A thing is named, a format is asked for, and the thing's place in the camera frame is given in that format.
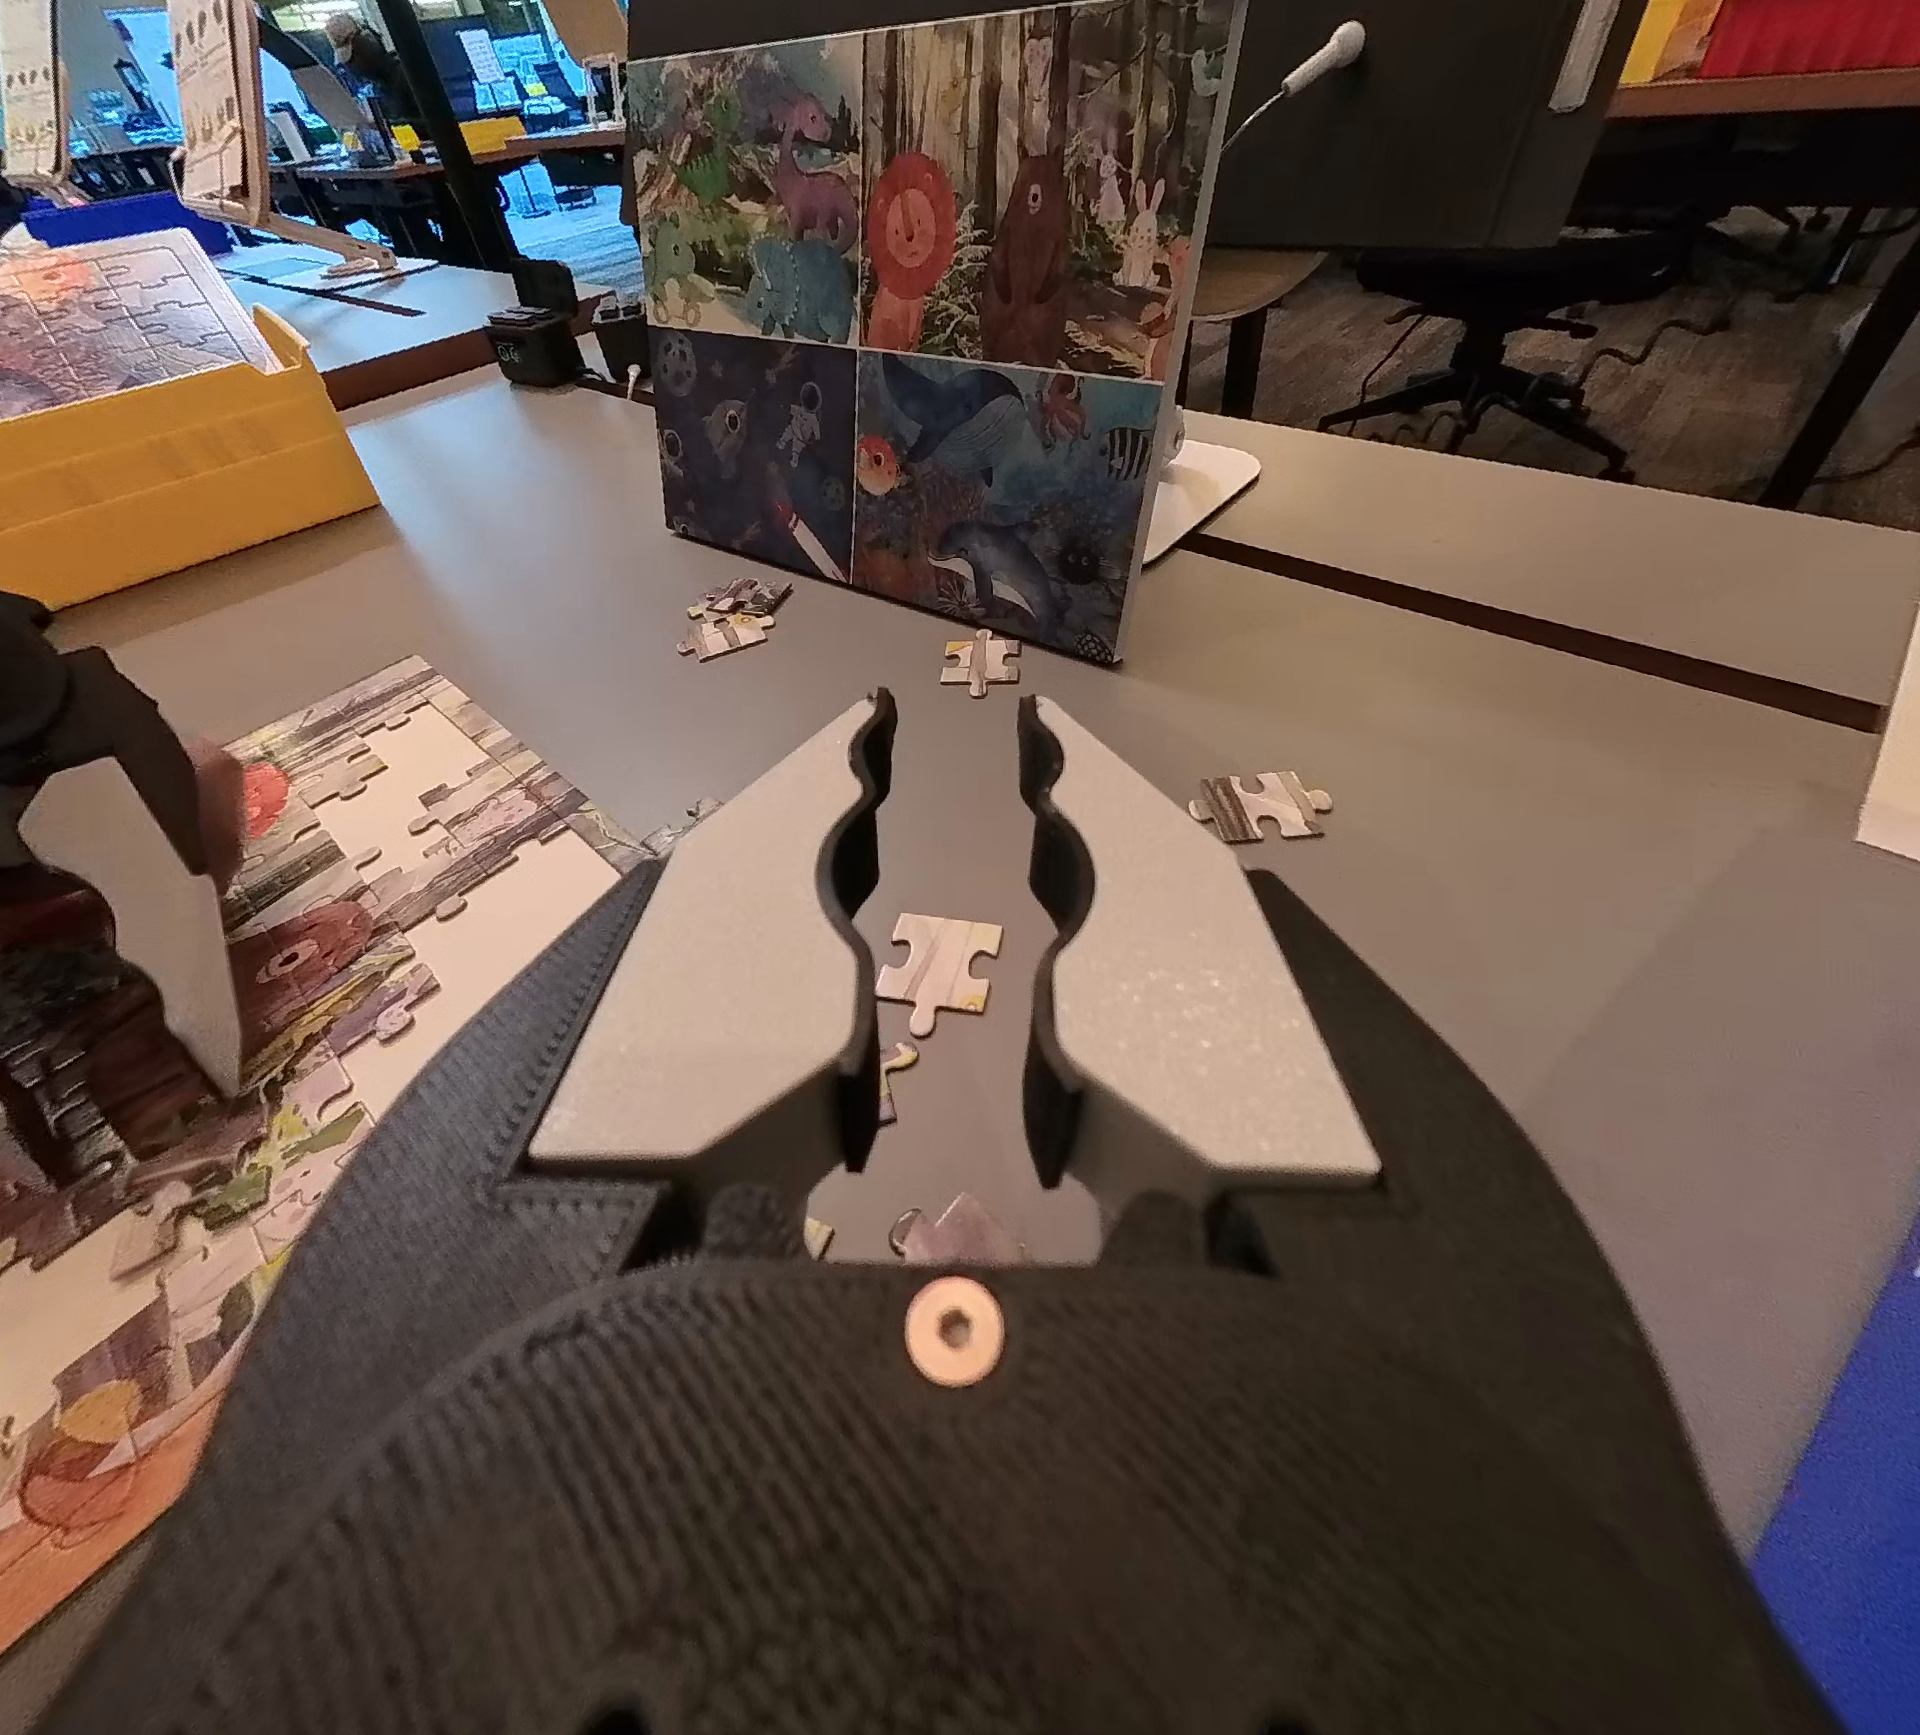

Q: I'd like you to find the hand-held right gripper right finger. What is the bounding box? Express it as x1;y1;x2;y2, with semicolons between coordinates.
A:
1015;692;1385;1202

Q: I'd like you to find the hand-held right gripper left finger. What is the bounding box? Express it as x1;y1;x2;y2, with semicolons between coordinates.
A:
529;690;903;1195

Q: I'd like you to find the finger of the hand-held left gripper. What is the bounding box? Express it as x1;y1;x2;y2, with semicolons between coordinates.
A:
14;754;252;1102

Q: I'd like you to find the partly assembled jigsaw puzzle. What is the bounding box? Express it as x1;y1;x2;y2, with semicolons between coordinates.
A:
0;656;662;1648

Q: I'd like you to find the person's left hand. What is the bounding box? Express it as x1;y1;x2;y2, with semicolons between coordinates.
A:
188;734;252;902

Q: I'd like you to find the grey white jigsaw piece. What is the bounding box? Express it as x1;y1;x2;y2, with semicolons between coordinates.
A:
1188;771;1335;845

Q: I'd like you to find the yellow plastic bin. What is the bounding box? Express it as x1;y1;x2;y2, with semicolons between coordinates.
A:
0;304;381;611

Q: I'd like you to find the purple grey jigsaw piece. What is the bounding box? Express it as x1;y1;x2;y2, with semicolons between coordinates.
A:
895;1191;1036;1264

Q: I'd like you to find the finished jigsaw puzzle board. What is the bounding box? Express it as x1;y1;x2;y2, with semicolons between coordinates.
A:
0;226;280;422

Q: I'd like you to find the blue plastic bin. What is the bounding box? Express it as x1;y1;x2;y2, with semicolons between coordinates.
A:
1752;1225;1920;1735
22;191;226;260

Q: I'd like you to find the white flat stand base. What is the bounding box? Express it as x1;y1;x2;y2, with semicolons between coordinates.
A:
1144;412;1265;568

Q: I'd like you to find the black battery charger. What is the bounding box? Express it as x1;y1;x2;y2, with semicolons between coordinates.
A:
486;258;583;391

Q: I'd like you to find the small wooden display stand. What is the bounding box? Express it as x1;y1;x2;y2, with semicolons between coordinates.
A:
0;0;70;194

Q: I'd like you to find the large wooden display stand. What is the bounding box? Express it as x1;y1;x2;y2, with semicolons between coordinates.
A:
162;0;437;274

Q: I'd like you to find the white paper sheet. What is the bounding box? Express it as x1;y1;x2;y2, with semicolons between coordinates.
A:
1859;656;1920;858

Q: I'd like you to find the round wooden stool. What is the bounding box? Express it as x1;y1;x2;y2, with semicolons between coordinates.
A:
1191;250;1335;417

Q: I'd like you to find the illustrated puzzle box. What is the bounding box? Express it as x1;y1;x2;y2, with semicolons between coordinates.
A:
623;0;1250;671

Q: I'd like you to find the black office chair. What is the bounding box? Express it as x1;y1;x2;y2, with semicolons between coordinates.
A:
1319;226;1689;485

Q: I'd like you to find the white gooseneck microphone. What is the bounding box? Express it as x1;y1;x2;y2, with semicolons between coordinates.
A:
1222;20;1369;156

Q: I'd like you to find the wooden shelf table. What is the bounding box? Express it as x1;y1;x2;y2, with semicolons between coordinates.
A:
1607;70;1920;507

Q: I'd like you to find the red storage bin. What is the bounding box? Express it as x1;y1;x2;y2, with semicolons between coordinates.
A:
1709;0;1920;80

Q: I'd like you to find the black metal post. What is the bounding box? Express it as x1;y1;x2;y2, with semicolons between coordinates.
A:
300;0;520;268

